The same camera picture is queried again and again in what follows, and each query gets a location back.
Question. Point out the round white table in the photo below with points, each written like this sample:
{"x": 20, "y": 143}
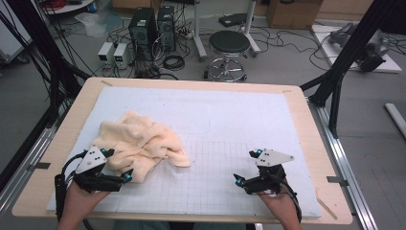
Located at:
{"x": 73, "y": 7}

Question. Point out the thin wooden strip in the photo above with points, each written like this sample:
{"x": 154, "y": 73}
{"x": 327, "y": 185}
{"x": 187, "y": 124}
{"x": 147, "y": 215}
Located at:
{"x": 327, "y": 209}

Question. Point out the white platform board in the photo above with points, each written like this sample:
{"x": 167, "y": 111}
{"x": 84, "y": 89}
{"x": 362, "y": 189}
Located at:
{"x": 391, "y": 65}

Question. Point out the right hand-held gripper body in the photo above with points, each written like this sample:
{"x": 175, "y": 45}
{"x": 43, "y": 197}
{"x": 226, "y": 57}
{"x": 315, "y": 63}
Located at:
{"x": 269, "y": 180}

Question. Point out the white panel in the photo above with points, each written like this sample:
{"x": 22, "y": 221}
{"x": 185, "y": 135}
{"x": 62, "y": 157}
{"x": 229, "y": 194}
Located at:
{"x": 9, "y": 38}

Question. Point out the white tube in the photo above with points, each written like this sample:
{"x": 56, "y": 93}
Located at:
{"x": 395, "y": 116}

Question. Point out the cardboard box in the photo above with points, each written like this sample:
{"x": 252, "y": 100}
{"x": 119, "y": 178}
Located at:
{"x": 293, "y": 12}

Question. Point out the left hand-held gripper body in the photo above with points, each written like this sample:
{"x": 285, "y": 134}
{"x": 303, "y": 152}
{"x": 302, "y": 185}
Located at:
{"x": 91, "y": 161}

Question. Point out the white desk leg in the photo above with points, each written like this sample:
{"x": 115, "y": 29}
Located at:
{"x": 198, "y": 32}
{"x": 250, "y": 28}

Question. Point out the black round stool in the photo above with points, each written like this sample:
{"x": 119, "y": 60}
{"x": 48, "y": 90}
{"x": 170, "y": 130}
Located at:
{"x": 229, "y": 41}

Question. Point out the clear plastic bag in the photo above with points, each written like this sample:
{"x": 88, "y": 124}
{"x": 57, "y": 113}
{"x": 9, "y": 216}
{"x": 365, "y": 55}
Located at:
{"x": 95, "y": 24}

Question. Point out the white power supply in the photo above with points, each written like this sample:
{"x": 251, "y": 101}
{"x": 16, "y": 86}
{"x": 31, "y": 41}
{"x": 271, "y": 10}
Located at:
{"x": 122, "y": 54}
{"x": 105, "y": 52}

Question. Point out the black table clamp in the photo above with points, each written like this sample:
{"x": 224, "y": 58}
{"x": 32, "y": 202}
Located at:
{"x": 40, "y": 166}
{"x": 336, "y": 180}

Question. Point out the cream terry towel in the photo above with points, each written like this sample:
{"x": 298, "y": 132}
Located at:
{"x": 140, "y": 140}

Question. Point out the aluminium rail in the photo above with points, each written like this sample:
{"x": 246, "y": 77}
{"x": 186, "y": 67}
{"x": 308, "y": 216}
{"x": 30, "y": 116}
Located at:
{"x": 338, "y": 153}
{"x": 35, "y": 150}

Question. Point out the black flat device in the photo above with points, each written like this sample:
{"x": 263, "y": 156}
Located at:
{"x": 233, "y": 19}

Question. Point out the person's left hand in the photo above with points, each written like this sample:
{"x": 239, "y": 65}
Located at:
{"x": 83, "y": 199}

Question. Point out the slim black computer tower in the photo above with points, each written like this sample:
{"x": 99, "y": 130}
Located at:
{"x": 166, "y": 28}

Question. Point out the white grid mat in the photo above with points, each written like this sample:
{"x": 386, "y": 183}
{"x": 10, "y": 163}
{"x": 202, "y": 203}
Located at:
{"x": 223, "y": 127}

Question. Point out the large black computer tower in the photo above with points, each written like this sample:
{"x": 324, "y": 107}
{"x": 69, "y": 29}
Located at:
{"x": 142, "y": 32}

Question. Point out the black metal frame post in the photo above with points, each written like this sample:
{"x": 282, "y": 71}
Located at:
{"x": 351, "y": 48}

